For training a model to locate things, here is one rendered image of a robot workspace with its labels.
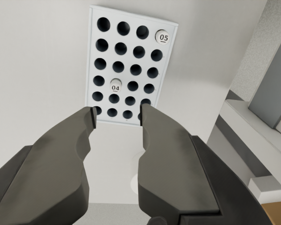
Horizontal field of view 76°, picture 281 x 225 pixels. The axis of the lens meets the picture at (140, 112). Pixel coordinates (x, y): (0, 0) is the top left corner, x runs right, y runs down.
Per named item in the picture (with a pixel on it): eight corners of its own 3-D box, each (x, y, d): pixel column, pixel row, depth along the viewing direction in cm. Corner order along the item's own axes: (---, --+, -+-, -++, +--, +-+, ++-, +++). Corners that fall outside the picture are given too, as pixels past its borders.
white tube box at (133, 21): (147, 113, 27) (150, 128, 23) (89, 106, 25) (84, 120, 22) (170, 21, 21) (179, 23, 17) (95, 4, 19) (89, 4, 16)
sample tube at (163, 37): (160, 39, 21) (168, 46, 17) (150, 37, 21) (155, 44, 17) (163, 27, 21) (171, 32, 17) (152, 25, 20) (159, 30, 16)
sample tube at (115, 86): (121, 80, 23) (120, 94, 19) (111, 78, 23) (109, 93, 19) (122, 70, 23) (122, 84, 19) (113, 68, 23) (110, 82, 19)
